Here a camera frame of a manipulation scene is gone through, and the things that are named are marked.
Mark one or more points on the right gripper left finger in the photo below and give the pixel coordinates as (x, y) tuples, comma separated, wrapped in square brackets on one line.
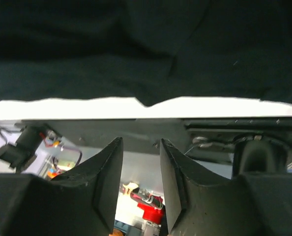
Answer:
[(79, 202)]

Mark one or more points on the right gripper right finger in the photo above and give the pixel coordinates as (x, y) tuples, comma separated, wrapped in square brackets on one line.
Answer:
[(199, 202)]

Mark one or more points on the black t shirt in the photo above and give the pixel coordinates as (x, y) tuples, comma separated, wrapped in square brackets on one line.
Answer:
[(152, 50)]

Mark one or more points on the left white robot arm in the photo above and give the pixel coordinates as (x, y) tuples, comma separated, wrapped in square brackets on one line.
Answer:
[(22, 154)]

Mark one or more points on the aluminium frame rail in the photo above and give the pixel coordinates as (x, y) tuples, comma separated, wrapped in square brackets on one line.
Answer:
[(228, 128)]

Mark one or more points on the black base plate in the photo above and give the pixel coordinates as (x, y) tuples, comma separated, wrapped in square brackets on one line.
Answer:
[(139, 135)]

